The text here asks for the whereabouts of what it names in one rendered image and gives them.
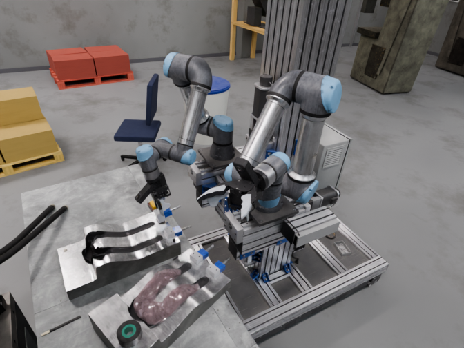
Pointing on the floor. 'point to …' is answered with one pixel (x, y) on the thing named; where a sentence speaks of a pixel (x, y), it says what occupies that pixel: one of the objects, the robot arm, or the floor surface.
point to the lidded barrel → (215, 104)
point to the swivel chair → (126, 129)
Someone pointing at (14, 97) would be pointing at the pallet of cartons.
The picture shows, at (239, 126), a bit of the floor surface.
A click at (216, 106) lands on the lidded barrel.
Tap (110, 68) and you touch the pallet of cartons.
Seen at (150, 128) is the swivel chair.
